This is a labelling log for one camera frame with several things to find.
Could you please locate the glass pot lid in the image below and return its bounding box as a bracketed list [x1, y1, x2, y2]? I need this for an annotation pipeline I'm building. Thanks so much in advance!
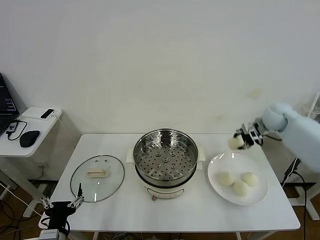
[70, 154, 125, 203]

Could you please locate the white steamed baozi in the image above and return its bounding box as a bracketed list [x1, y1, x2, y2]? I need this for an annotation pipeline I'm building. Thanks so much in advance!
[232, 180, 250, 198]
[240, 171, 259, 188]
[216, 171, 236, 187]
[227, 137, 245, 151]

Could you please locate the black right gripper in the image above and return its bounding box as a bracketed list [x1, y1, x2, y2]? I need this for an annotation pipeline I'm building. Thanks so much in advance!
[233, 121, 265, 151]

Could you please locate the white floor cable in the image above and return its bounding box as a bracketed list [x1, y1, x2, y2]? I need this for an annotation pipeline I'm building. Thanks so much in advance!
[0, 181, 44, 216]

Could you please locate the flat white box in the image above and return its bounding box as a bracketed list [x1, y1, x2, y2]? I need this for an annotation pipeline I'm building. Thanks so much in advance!
[21, 106, 63, 121]

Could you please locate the white round plate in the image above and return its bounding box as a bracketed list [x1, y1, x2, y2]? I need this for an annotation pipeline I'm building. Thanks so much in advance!
[207, 152, 269, 207]

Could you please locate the black open laptop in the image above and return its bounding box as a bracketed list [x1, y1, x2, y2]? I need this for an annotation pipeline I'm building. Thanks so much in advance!
[0, 72, 21, 137]

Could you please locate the black floor cable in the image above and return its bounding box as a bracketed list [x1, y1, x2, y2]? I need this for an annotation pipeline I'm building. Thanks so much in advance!
[0, 199, 41, 240]

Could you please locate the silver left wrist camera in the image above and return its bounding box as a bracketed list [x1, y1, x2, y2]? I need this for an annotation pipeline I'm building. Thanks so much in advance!
[39, 229, 61, 240]

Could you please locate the steel steamer basket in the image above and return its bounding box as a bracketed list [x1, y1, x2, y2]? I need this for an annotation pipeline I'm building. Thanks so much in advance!
[126, 128, 207, 183]

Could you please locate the white side table with laptop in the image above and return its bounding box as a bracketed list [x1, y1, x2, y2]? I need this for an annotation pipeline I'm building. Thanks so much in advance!
[0, 106, 64, 219]

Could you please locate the white drinking straw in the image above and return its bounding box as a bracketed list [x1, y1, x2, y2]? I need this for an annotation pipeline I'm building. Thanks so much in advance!
[306, 91, 320, 119]

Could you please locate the black computer mouse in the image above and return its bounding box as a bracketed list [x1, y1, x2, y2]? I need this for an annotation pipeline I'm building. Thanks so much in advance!
[19, 129, 41, 148]

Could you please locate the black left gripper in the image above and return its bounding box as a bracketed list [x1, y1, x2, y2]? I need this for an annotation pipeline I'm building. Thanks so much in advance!
[40, 183, 85, 230]

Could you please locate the black dongle with cable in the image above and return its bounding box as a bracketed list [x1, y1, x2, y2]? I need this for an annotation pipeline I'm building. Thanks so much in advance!
[5, 119, 29, 142]

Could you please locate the small black white device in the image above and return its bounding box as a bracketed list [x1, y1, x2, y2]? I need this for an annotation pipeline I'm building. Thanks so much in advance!
[40, 108, 56, 120]

